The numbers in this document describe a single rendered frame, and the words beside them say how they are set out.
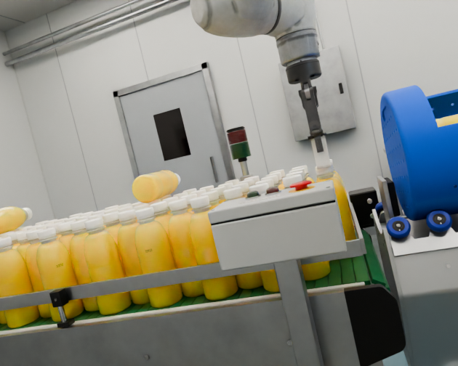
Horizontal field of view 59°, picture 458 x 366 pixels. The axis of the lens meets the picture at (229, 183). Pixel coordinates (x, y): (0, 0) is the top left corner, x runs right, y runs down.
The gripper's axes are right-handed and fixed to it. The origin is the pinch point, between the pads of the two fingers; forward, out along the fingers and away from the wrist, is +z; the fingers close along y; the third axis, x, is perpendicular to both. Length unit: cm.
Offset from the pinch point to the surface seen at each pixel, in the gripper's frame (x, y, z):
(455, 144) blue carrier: -23.6, -12.6, 3.3
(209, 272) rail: 25.5, -19.1, 17.6
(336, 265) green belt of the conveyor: 1.7, -7.0, 23.9
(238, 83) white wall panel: 80, 348, -78
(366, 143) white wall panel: -37, 339, 16
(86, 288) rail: 54, -19, 17
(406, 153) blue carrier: -15.4, -12.3, 3.1
